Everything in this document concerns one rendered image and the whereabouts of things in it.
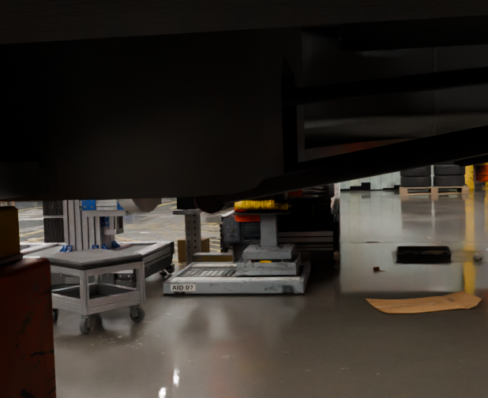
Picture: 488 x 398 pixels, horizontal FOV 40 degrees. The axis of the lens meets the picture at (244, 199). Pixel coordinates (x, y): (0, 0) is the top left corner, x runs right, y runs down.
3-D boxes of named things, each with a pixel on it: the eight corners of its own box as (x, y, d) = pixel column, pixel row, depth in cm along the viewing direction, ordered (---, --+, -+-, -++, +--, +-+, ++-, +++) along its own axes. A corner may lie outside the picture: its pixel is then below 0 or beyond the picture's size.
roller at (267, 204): (278, 208, 409) (278, 199, 408) (230, 209, 413) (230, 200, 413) (279, 208, 414) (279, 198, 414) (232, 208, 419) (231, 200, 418)
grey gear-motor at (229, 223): (284, 264, 447) (283, 212, 445) (223, 265, 453) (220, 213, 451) (287, 260, 465) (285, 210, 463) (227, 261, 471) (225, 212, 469)
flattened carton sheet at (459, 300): (490, 308, 337) (490, 300, 337) (387, 315, 328) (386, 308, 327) (461, 296, 366) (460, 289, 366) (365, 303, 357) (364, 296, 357)
